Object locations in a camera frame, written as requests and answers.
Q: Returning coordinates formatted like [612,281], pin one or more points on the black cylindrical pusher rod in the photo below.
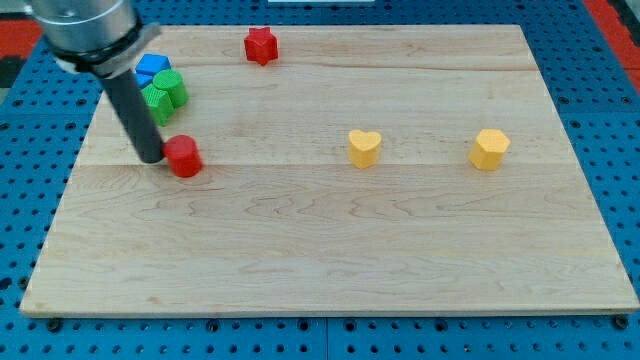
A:
[134,115]

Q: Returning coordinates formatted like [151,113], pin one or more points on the red cylinder block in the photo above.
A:
[182,154]

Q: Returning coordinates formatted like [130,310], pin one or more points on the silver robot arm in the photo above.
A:
[104,38]

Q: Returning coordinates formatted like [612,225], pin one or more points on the blue block behind green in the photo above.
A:
[143,80]

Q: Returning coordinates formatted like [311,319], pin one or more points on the blue pentagon block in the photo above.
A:
[150,64]

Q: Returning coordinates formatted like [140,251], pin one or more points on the green star block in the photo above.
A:
[159,104]

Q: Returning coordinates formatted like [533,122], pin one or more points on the green cylinder block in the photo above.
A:
[172,82]

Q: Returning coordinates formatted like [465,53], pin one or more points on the red star block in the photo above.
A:
[261,45]

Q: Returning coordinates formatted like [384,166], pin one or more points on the yellow heart block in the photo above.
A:
[364,148]

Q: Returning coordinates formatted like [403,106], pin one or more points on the wooden board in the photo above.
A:
[280,223]

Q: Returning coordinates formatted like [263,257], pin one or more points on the yellow hexagon block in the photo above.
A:
[489,149]

